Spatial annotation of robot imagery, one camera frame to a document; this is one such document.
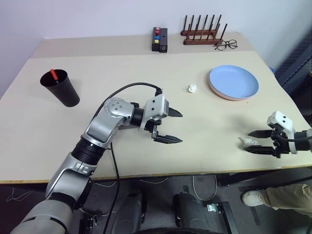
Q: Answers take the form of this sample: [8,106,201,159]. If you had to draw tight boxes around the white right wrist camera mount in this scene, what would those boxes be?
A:
[266,111,299,155]

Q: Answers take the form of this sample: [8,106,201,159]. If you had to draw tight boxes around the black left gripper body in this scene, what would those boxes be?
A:
[144,114,170,143]

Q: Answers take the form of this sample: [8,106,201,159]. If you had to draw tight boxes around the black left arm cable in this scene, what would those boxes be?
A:
[93,82,163,234]

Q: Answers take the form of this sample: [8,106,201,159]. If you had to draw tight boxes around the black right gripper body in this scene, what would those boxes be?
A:
[270,124,292,159]

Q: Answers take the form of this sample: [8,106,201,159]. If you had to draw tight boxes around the dark perforated panel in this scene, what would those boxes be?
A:
[274,30,312,99]

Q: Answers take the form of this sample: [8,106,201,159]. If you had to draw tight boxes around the white sneaker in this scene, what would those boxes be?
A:
[241,190,266,208]

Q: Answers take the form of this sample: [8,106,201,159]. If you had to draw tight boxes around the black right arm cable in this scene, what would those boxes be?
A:
[277,133,312,143]

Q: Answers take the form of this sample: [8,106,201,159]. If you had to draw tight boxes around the blue plate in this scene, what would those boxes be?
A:
[209,64,260,99]

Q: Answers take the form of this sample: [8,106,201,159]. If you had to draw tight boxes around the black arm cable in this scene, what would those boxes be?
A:
[277,133,312,143]
[93,82,163,234]

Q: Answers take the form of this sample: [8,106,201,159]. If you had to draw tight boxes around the brown wooden plate rack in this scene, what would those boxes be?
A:
[180,14,228,46]

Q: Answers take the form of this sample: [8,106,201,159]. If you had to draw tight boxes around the dark rounded robot leg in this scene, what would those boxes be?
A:
[172,191,217,234]
[113,190,148,234]

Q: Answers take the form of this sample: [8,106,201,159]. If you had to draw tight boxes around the beige trouser leg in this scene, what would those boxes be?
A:
[261,183,312,217]

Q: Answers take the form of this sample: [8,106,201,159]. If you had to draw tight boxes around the black table frame bar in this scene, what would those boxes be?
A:
[216,167,312,188]

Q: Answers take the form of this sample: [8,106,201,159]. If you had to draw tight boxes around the black framed clear eyeglasses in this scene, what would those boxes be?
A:
[214,39,239,52]

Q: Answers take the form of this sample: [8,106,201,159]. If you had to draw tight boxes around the pink plate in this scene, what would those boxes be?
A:
[207,72,259,102]

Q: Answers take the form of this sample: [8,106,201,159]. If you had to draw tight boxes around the black tapered cup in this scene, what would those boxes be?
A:
[39,69,81,108]

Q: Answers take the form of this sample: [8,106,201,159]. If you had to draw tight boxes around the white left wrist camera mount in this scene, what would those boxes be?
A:
[138,94,171,132]

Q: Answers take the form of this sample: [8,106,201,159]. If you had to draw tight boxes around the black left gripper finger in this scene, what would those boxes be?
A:
[153,133,184,144]
[168,107,184,118]

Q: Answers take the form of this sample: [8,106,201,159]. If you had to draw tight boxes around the plain black box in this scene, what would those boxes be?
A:
[158,28,169,54]

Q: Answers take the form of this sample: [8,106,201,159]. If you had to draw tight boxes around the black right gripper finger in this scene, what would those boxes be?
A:
[243,145,275,156]
[246,129,274,138]

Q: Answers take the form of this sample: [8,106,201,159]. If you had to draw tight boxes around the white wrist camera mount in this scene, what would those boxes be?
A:
[138,94,171,132]
[266,111,299,155]

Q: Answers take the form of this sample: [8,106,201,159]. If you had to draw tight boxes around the white floor cable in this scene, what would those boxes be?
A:
[192,174,218,202]

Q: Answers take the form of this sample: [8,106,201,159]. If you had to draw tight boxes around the black box with coloured buttons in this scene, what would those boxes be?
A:
[151,26,162,52]

